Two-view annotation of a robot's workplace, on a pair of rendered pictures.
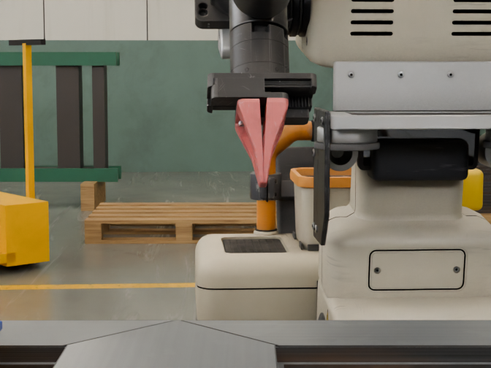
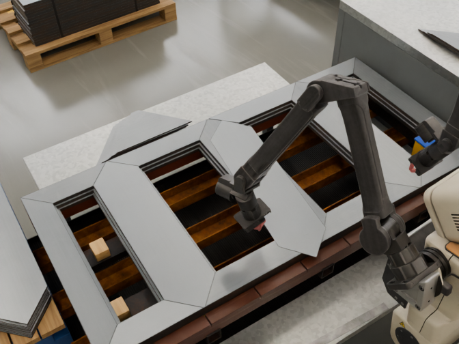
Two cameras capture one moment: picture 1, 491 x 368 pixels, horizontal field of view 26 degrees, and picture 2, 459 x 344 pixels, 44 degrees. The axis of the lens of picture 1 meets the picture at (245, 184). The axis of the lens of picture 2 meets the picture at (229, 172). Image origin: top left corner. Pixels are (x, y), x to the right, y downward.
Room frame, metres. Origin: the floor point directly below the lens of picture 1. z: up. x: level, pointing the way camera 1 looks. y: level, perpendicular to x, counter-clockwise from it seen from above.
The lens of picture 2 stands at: (1.79, -1.19, 2.36)
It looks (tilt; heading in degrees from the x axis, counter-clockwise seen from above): 46 degrees down; 150
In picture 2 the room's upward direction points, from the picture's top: 2 degrees counter-clockwise
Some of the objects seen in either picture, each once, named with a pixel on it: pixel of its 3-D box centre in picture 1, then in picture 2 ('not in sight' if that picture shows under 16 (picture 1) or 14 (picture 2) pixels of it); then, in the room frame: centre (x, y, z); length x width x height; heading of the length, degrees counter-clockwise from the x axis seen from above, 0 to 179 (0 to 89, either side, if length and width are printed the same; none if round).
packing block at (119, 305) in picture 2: not in sight; (119, 310); (0.81, -1.04, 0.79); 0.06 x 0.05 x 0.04; 0
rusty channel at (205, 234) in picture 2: not in sight; (261, 205); (0.63, -0.38, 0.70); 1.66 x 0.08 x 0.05; 90
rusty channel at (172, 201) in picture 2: not in sight; (231, 172); (0.42, -0.38, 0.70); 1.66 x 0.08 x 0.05; 90
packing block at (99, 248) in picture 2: not in sight; (100, 249); (0.56, -1.00, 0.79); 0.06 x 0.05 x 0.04; 0
